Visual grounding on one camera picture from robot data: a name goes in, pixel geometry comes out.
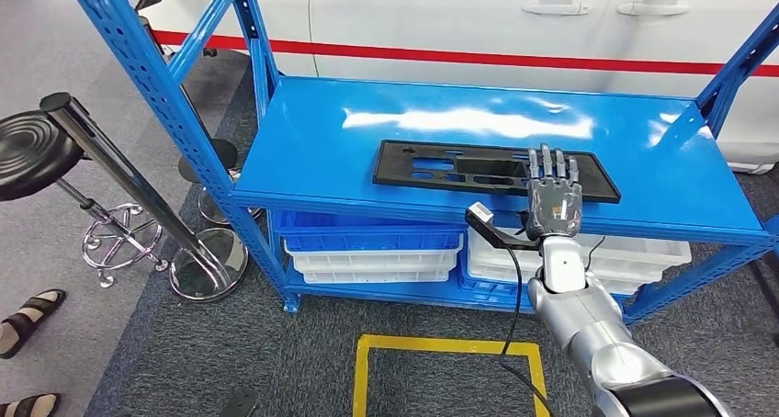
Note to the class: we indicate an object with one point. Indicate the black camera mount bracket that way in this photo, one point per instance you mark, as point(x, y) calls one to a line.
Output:
point(505, 242)

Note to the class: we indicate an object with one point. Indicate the wide blue plastic bin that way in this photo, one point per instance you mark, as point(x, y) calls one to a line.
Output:
point(487, 289)

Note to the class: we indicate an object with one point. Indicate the black round stool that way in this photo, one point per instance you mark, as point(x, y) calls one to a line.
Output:
point(30, 152)

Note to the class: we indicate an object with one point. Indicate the chrome stanchion post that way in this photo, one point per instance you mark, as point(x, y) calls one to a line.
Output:
point(121, 173)
point(228, 152)

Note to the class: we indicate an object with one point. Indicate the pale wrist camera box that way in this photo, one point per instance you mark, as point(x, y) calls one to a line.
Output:
point(482, 212)

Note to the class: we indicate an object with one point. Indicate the standing person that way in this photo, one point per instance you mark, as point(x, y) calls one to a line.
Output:
point(5, 341)

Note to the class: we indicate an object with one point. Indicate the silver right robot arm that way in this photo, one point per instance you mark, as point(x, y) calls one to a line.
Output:
point(584, 329)

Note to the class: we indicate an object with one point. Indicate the long black plastic panel part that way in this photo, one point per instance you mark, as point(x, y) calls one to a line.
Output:
point(398, 165)

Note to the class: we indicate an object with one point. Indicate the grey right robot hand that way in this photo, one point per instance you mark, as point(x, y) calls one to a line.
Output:
point(554, 207)

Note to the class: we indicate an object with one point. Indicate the blue metal shelf rack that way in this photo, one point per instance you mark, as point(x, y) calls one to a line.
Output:
point(365, 116)

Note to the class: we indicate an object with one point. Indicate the white car with red stripe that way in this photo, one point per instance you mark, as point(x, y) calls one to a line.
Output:
point(426, 19)

